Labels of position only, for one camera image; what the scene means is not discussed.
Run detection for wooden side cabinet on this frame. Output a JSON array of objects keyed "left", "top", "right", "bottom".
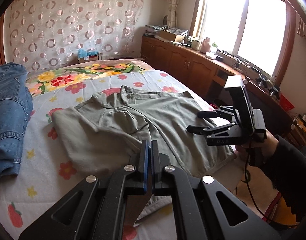
[{"left": 140, "top": 36, "right": 306, "bottom": 148}]

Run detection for folded blue jeans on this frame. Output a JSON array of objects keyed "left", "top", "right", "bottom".
[{"left": 0, "top": 62, "right": 33, "bottom": 177}]

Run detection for right hand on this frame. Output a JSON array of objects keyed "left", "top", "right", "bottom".
[{"left": 235, "top": 129, "right": 279, "bottom": 166}]

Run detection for window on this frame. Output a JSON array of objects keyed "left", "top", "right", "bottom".
[{"left": 190, "top": 0, "right": 296, "bottom": 83}]

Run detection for white floral bed sheet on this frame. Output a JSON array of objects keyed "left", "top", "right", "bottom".
[{"left": 0, "top": 70, "right": 244, "bottom": 239}]

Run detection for pink floral blanket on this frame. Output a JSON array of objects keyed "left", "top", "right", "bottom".
[{"left": 26, "top": 59, "right": 153, "bottom": 96}]

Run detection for grey-green shorts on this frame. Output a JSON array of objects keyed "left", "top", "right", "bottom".
[{"left": 51, "top": 84, "right": 237, "bottom": 227}]

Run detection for circle-patterned sheer curtain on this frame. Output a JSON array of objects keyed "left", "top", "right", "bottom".
[{"left": 4, "top": 0, "right": 144, "bottom": 74}]

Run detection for right forearm dark sleeve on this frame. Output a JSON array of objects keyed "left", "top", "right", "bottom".
[{"left": 258, "top": 135, "right": 306, "bottom": 222}]

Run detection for cardboard box on cabinet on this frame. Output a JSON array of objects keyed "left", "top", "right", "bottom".
[{"left": 158, "top": 30, "right": 186, "bottom": 42}]

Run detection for blue item box on bed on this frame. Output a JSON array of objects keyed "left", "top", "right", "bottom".
[{"left": 77, "top": 49, "right": 99, "bottom": 63}]

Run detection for black cable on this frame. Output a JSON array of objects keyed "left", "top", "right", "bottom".
[{"left": 240, "top": 144, "right": 304, "bottom": 227}]

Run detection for pink figurine on cabinet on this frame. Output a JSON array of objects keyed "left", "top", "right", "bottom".
[{"left": 200, "top": 37, "right": 211, "bottom": 54}]

